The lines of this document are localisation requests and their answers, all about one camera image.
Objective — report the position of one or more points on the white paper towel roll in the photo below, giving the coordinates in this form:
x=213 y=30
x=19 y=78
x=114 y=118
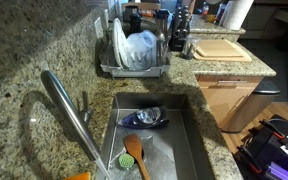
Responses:
x=238 y=13

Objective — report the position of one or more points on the grey dish rack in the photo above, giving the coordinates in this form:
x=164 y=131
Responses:
x=134 y=71

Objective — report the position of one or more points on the large wooden cutting board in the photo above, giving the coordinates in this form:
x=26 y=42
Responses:
x=224 y=58

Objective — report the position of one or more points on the white aluminium profiles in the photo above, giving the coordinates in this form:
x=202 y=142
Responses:
x=280 y=171

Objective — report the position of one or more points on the long wooden spoon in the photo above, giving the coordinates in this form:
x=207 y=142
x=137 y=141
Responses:
x=192 y=6

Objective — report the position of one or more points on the orange sponge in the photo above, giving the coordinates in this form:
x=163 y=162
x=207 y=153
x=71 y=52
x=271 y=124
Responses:
x=79 y=176

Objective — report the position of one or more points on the light wooden base cabinet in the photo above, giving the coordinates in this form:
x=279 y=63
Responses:
x=224 y=100

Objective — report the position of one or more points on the clear glass cup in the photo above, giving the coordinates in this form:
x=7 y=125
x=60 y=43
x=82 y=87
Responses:
x=190 y=48

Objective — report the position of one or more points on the small white plate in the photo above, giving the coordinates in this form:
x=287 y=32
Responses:
x=124 y=50

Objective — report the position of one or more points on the black knife block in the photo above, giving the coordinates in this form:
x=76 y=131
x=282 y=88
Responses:
x=177 y=41

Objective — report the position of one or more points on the green round scrubber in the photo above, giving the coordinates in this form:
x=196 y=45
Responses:
x=126 y=161

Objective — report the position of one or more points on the small wooden cutting board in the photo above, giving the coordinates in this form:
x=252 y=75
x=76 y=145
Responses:
x=219 y=48

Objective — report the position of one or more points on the large white plate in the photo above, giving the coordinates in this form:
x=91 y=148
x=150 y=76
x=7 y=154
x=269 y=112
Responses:
x=116 y=43

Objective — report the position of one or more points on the black tool case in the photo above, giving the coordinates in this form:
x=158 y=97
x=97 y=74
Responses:
x=274 y=143

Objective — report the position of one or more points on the short wooden spatula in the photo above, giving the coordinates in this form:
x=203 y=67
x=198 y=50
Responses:
x=135 y=150

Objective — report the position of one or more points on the stainless steel trash can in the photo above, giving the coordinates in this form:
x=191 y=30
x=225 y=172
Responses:
x=250 y=106

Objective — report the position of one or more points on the clear plastic container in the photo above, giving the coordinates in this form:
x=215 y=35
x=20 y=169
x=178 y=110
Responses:
x=140 y=50

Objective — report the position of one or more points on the stainless steel sink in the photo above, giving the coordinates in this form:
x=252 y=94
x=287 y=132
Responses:
x=170 y=146

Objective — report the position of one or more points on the chrome gooseneck faucet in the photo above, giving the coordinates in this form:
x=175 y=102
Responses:
x=67 y=110

